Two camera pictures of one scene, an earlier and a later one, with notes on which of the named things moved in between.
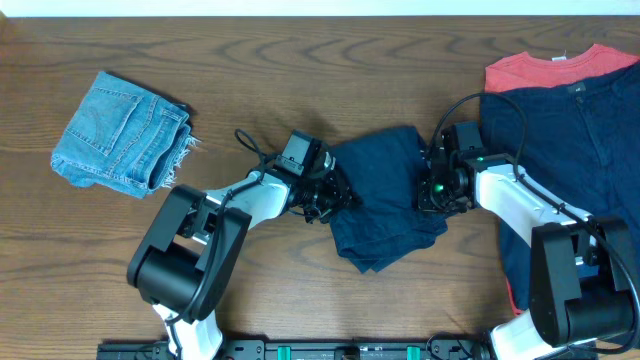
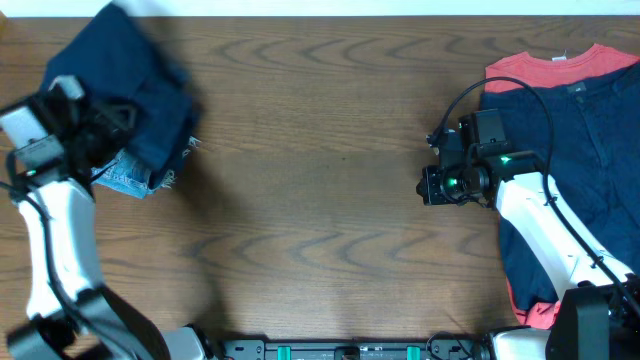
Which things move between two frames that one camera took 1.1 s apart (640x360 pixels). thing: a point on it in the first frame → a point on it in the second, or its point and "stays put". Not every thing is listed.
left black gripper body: x=320 y=200 → x=98 y=142
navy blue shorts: x=383 y=166 → x=116 y=59
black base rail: x=332 y=351 stays put
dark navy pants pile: x=578 y=140 stays put
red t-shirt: x=526 y=70 stays put
